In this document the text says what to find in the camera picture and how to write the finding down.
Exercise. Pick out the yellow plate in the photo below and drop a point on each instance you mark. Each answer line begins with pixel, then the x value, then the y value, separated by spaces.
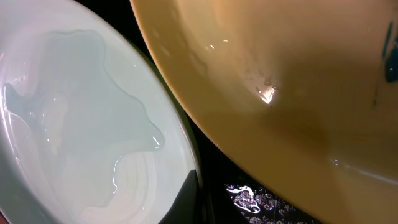
pixel 301 94

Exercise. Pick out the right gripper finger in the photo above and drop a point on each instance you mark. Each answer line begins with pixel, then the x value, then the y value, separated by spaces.
pixel 186 207

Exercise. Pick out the light blue plate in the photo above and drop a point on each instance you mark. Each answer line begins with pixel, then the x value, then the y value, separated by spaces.
pixel 89 134

